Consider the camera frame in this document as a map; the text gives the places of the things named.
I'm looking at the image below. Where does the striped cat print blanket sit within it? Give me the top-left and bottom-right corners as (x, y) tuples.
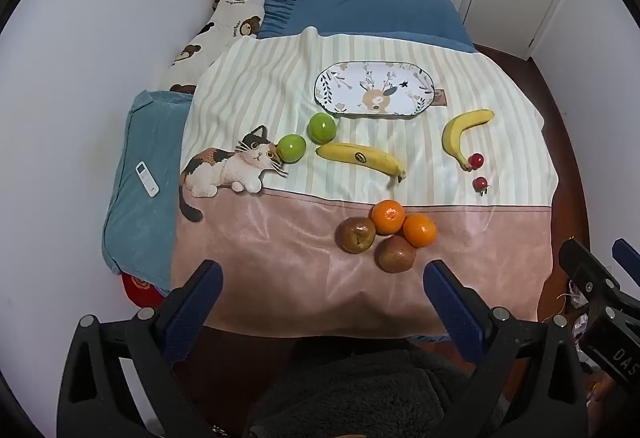
(170, 26), (560, 338)

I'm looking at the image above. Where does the green apple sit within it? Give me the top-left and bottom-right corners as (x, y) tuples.
(307, 113), (337, 143)
(277, 134), (307, 164)

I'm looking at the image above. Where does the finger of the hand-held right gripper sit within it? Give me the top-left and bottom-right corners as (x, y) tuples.
(559, 238), (624, 305)
(612, 239), (640, 275)

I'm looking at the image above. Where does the banana with black sticker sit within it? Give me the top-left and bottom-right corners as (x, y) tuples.
(315, 142), (407, 183)

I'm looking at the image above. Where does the orange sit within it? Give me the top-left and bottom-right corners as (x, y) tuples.
(371, 199), (406, 235)
(403, 213), (438, 248)

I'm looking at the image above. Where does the oval deer print plate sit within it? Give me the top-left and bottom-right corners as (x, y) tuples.
(314, 61), (437, 119)

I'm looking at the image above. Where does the red cloth item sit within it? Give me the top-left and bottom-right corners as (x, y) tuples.
(121, 272), (166, 309)

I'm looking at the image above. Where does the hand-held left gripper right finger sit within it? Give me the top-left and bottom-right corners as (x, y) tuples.
(422, 259), (588, 438)

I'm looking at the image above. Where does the brownish red apple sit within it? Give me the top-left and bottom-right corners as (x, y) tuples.
(335, 217), (377, 254)

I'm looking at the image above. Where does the curved yellow banana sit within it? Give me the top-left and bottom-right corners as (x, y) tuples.
(442, 109), (496, 172)

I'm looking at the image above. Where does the person's dark fleece clothing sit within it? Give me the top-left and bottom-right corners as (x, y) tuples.
(250, 348), (501, 438)

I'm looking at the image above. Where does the blue bed sheet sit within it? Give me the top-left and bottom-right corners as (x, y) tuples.
(256, 0), (476, 54)

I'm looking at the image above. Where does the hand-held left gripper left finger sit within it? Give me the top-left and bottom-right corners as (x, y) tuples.
(56, 259), (224, 438)

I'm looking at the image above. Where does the bear print pillow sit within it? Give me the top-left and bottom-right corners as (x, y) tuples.
(159, 0), (266, 95)

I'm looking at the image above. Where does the white remote control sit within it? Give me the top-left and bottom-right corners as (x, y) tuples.
(136, 161), (161, 197)

